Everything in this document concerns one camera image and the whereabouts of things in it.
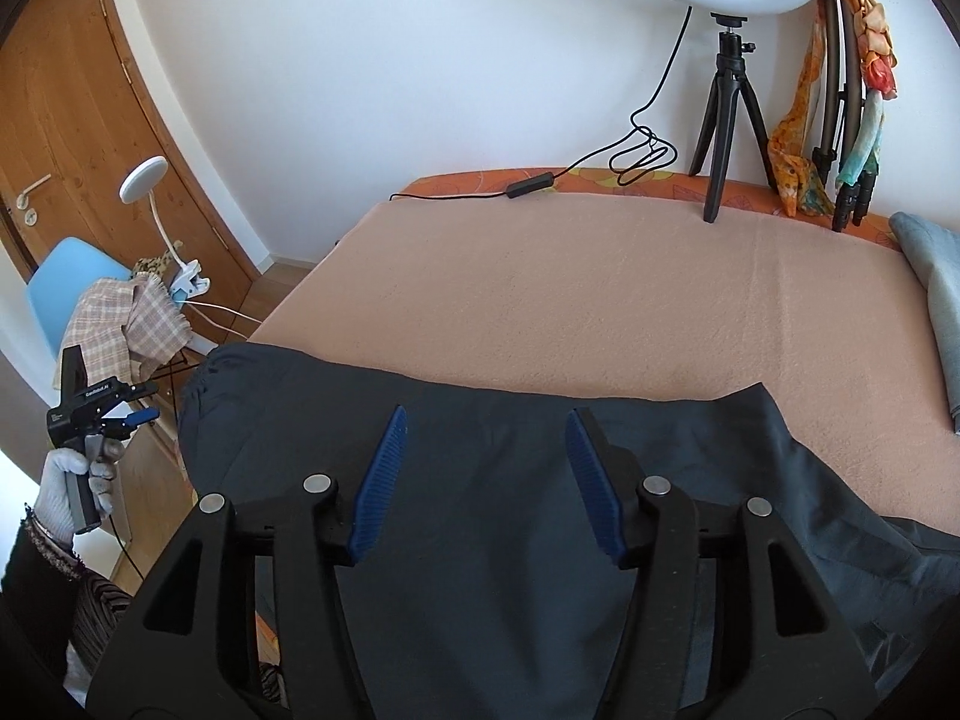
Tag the checked beige cloth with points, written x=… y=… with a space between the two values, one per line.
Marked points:
x=150 y=322

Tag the white clip desk lamp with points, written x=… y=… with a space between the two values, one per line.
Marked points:
x=146 y=178

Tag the folded blue jeans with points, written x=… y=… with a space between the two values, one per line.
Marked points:
x=937 y=270

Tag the orange patterned scarf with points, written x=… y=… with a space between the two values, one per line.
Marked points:
x=874 y=30

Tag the dark grey pants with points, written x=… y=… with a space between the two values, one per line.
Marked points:
x=487 y=615

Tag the wooden door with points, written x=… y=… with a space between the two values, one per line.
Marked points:
x=90 y=90

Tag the light blue chair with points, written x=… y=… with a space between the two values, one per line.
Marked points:
x=67 y=277

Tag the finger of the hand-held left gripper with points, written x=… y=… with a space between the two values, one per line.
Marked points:
x=139 y=391
x=142 y=416

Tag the leopard print cloth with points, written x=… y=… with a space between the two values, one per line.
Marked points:
x=154 y=264

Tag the small black tripod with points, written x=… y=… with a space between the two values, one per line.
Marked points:
x=724 y=90

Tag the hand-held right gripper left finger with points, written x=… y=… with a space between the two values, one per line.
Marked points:
x=379 y=487

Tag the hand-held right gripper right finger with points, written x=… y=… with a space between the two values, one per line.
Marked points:
x=592 y=487

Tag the person's left forearm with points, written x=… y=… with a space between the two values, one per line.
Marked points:
x=30 y=600

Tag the person's left hand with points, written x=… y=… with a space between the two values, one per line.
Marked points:
x=52 y=487

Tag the person's striped clothing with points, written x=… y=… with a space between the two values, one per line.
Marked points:
x=94 y=607

